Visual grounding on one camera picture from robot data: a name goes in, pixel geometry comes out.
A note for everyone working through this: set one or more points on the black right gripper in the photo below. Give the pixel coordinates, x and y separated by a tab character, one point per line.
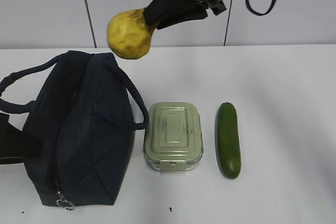
167	13

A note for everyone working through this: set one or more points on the dark navy lunch bag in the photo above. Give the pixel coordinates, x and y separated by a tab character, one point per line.
85	117

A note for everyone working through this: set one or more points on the yellow pear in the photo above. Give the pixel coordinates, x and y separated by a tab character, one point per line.
128	34

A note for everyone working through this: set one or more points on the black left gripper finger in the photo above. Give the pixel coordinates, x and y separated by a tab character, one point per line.
17	146

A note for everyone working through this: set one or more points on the green cucumber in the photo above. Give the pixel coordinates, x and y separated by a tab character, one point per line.
228	147

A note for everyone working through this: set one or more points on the green lid glass container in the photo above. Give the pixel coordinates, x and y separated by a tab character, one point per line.
173	139

